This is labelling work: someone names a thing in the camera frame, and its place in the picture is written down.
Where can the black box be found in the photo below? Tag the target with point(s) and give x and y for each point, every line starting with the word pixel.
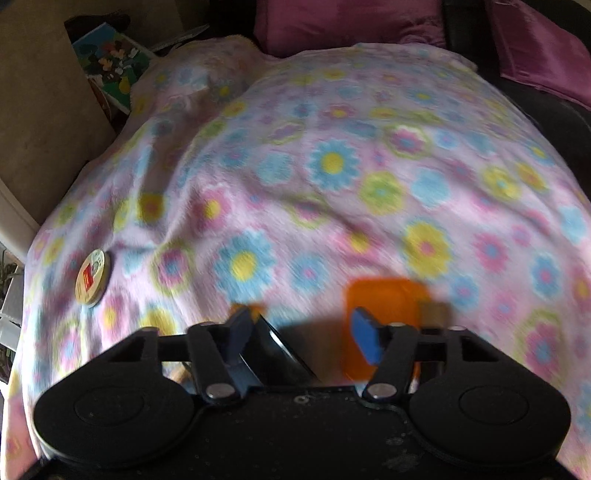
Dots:
pixel 277 355

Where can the magenta cushion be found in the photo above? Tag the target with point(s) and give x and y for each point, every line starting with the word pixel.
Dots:
pixel 540 46
pixel 346 23

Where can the black leather sofa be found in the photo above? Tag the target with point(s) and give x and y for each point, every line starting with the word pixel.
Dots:
pixel 468 32

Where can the pink floral fleece blanket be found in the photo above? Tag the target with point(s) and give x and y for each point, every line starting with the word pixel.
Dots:
pixel 323 184

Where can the amber bottle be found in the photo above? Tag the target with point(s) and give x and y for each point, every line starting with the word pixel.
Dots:
pixel 251 308

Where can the small dark brown box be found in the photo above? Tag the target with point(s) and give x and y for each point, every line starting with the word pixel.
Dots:
pixel 434 314

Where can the orange translucent box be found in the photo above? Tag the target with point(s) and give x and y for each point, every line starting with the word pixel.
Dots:
pixel 397 300

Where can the white plant container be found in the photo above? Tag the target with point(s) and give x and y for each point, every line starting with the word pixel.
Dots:
pixel 11 318

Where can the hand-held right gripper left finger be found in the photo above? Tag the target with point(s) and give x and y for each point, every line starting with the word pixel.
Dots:
pixel 240 334

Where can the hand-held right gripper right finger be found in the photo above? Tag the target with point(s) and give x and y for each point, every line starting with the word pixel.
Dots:
pixel 367 334

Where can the wooden panel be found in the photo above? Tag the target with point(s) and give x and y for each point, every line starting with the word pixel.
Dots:
pixel 41 106

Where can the colourful picture book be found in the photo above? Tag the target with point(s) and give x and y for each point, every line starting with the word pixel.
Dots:
pixel 113 64

